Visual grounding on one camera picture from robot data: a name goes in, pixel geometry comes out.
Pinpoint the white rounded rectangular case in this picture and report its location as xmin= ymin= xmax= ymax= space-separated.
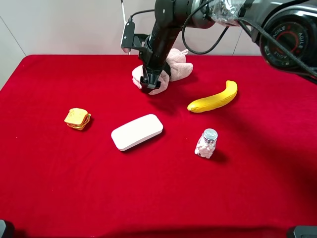
xmin=111 ymin=114 xmax=163 ymax=151

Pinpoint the glass jar of white pills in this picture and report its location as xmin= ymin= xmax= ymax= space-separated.
xmin=194 ymin=128 xmax=218 ymax=159

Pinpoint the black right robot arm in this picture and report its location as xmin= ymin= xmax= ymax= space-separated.
xmin=133 ymin=0 xmax=317 ymax=94

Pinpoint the pink fluffy towel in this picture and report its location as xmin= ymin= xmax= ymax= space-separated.
xmin=131 ymin=48 xmax=194 ymax=96

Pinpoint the red velvet tablecloth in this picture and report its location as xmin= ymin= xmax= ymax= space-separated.
xmin=0 ymin=55 xmax=317 ymax=238

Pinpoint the yellow toy banana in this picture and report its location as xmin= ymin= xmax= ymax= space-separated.
xmin=187 ymin=80 xmax=238 ymax=113

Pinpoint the toy sandwich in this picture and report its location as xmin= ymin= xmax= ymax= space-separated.
xmin=64 ymin=108 xmax=91 ymax=130

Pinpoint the black cable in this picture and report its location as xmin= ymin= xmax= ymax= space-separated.
xmin=182 ymin=0 xmax=231 ymax=55

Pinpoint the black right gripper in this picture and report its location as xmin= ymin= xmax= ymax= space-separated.
xmin=138 ymin=44 xmax=168 ymax=93

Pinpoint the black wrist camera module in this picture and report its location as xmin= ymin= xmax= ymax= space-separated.
xmin=121 ymin=21 xmax=148 ymax=54

